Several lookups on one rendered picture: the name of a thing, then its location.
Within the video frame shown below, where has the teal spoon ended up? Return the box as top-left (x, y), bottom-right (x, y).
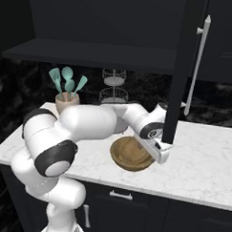
top-left (63, 78), bottom-right (76, 102)
top-left (60, 65), bottom-right (74, 82)

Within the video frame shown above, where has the black base cabinet door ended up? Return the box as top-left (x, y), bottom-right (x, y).
top-left (74, 198), bottom-right (167, 232)

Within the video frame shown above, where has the white base cabinet door handle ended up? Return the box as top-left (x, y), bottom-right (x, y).
top-left (81, 203), bottom-right (93, 229)

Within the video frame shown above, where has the white drawer handle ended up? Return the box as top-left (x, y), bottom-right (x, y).
top-left (109, 189), bottom-right (134, 201)

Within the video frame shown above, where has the brown wooden bowl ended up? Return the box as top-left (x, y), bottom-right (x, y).
top-left (108, 135), bottom-right (158, 173)

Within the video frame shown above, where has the black drawer front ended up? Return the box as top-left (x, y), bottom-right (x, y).
top-left (166, 199), bottom-right (232, 230)
top-left (75, 179), bottom-right (170, 220)

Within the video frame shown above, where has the tiered wire basket stand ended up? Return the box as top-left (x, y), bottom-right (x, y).
top-left (98, 67), bottom-right (132, 106)

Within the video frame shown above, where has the teal slotted spatula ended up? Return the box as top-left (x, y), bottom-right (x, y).
top-left (47, 67), bottom-right (65, 100)

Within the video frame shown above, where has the teal flat spatula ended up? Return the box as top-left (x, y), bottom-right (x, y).
top-left (71, 74), bottom-right (89, 100)

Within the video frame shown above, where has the long white door handle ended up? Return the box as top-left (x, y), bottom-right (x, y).
top-left (180, 13), bottom-right (212, 118)

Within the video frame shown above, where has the open black cabinet door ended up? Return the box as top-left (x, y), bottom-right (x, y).
top-left (160, 0), bottom-right (211, 147)

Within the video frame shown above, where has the open black wall cabinet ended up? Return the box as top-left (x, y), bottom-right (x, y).
top-left (1, 0), bottom-right (188, 76)

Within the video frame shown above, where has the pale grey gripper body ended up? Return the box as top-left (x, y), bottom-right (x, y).
top-left (133, 136), bottom-right (173, 165)

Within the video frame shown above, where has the closed black wall cabinet door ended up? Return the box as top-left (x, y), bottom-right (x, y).
top-left (197, 0), bottom-right (232, 85)

